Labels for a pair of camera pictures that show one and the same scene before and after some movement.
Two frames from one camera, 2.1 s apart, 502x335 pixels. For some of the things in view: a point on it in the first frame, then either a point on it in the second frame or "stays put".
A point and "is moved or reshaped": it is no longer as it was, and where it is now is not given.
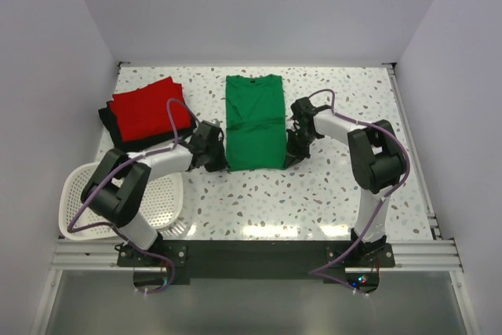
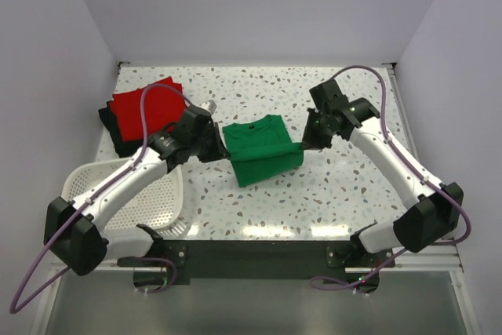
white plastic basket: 161,204 stays put
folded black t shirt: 140,144 stays put
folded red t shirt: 142,114 stays put
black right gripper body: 298,144 to 317,132
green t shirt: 256,122 is moved or reshaped
